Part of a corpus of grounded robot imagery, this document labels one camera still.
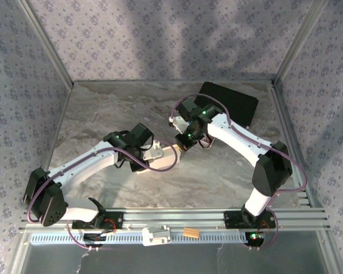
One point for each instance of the orange ribbed block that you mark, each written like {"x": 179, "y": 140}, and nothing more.
{"x": 191, "y": 233}

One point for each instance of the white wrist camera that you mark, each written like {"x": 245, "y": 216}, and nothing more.
{"x": 153, "y": 152}
{"x": 178, "y": 124}

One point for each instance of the controller board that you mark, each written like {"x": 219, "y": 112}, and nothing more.
{"x": 93, "y": 237}
{"x": 254, "y": 240}

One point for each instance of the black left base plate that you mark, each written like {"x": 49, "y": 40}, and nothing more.
{"x": 117, "y": 221}

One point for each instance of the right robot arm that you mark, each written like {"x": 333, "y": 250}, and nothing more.
{"x": 271, "y": 174}

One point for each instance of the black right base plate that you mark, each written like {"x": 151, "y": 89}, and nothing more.
{"x": 231, "y": 219}

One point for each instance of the white plastic bracket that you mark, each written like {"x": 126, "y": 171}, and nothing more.
{"x": 155, "y": 237}

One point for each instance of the aluminium side rail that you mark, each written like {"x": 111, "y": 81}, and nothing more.
{"x": 288, "y": 128}
{"x": 62, "y": 115}

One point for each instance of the aluminium mounting rail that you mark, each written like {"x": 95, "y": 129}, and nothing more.
{"x": 174, "y": 218}

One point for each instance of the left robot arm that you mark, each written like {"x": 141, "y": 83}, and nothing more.
{"x": 51, "y": 205}

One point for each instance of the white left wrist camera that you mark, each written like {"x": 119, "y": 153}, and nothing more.
{"x": 153, "y": 152}

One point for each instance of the right controller board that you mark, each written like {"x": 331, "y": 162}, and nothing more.
{"x": 254, "y": 240}

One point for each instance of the black hard case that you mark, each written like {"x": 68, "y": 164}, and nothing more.
{"x": 237, "y": 102}

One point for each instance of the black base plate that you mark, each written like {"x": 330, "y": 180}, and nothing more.
{"x": 117, "y": 221}
{"x": 231, "y": 219}

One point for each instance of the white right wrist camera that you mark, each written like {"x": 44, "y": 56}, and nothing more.
{"x": 178, "y": 124}

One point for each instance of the white paper box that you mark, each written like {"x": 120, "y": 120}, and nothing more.
{"x": 165, "y": 160}

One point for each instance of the aluminium frame post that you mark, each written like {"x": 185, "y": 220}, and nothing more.
{"x": 48, "y": 45}
{"x": 298, "y": 45}

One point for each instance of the left controller board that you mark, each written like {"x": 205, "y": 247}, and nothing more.
{"x": 93, "y": 237}

